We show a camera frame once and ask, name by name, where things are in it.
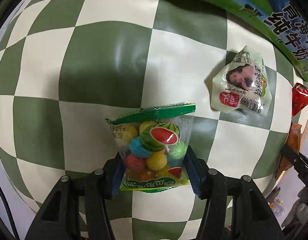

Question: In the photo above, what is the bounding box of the orange snack bag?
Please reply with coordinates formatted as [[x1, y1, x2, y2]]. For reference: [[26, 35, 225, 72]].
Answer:
[[274, 122, 302, 181]]

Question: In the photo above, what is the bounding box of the watermelon gum candy bag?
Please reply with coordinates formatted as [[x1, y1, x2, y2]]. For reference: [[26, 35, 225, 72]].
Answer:
[[106, 103, 196, 193]]

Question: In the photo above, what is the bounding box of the red small snack packet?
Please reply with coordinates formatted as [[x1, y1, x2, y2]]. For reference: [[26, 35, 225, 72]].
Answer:
[[292, 83, 308, 116]]

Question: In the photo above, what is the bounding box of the white green snack pouch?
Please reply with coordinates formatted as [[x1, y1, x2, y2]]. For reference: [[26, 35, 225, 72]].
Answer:
[[211, 46, 272, 116]]

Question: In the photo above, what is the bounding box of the brown cardboard box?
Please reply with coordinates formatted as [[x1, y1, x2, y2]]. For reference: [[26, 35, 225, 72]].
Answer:
[[201, 0, 308, 81]]

